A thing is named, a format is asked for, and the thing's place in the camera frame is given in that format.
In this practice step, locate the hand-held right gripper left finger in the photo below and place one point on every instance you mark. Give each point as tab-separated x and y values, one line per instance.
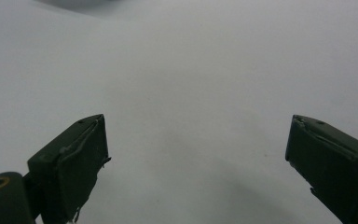
74	161

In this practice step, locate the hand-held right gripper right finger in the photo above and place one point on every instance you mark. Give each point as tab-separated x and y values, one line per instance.
332	161

